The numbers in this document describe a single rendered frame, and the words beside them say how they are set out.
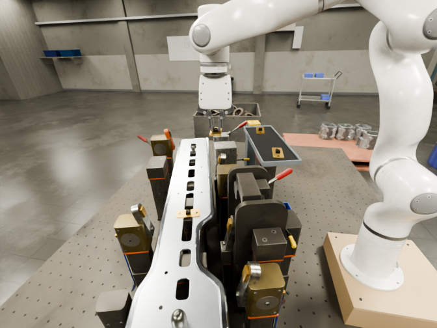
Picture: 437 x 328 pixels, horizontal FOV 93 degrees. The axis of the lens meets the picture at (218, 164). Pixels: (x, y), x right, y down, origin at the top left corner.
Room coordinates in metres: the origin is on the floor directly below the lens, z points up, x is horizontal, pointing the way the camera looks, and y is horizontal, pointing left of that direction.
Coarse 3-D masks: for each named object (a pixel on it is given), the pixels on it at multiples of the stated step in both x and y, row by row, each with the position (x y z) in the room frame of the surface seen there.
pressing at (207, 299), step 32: (192, 192) 0.68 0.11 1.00; (192, 224) 0.51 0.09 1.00; (160, 256) 0.39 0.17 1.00; (192, 256) 0.38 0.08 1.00; (160, 288) 0.30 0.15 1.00; (192, 288) 0.29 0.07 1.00; (224, 288) 0.29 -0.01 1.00; (128, 320) 0.23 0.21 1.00; (160, 320) 0.23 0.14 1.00; (192, 320) 0.23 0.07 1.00; (224, 320) 0.22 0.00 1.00
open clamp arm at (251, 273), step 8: (248, 264) 0.28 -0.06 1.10; (256, 264) 0.28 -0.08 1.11; (248, 272) 0.27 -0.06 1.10; (256, 272) 0.27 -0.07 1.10; (240, 280) 0.29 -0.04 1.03; (248, 280) 0.26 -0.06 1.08; (256, 280) 0.26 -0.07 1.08; (240, 288) 0.28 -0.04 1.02; (240, 296) 0.27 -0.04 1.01; (240, 304) 0.26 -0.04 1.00
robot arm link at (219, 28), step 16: (240, 0) 0.57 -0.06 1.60; (256, 0) 0.58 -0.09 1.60; (272, 0) 0.59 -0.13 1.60; (288, 0) 0.58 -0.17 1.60; (304, 0) 0.57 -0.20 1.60; (320, 0) 0.57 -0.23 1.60; (208, 16) 0.56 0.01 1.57; (224, 16) 0.55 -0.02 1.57; (240, 16) 0.55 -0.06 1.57; (256, 16) 0.57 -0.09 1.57; (272, 16) 0.59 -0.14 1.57; (288, 16) 0.59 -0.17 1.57; (304, 16) 0.60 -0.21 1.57; (192, 32) 0.57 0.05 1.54; (208, 32) 0.56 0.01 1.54; (224, 32) 0.55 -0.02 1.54; (240, 32) 0.55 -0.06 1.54; (256, 32) 0.57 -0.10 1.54; (208, 48) 0.56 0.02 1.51
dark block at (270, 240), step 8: (256, 232) 0.36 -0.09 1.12; (264, 232) 0.35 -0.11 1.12; (272, 232) 0.35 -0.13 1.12; (280, 232) 0.35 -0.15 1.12; (256, 240) 0.33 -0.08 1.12; (264, 240) 0.33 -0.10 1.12; (272, 240) 0.33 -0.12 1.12; (280, 240) 0.33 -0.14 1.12; (256, 248) 0.32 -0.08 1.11; (264, 248) 0.32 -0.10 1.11; (272, 248) 0.32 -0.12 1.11; (280, 248) 0.32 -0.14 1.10; (256, 256) 0.32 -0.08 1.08; (264, 256) 0.32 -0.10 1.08; (272, 256) 0.32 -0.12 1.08; (280, 256) 0.32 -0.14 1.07
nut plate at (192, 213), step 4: (180, 212) 0.56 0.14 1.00; (184, 212) 0.56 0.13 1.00; (188, 212) 0.55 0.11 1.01; (192, 212) 0.56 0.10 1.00; (176, 216) 0.54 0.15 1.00; (180, 216) 0.54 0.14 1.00; (184, 216) 0.54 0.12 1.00; (188, 216) 0.54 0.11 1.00; (192, 216) 0.54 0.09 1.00; (196, 216) 0.54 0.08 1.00
